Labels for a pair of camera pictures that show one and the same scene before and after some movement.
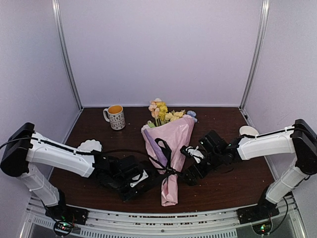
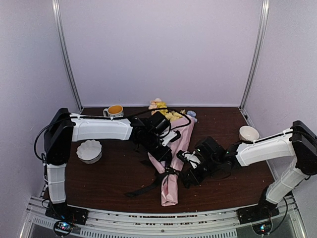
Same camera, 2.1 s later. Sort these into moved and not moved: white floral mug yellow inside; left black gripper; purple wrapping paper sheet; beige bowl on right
Moved: left black gripper
Not moved: white floral mug yellow inside; purple wrapping paper sheet; beige bowl on right
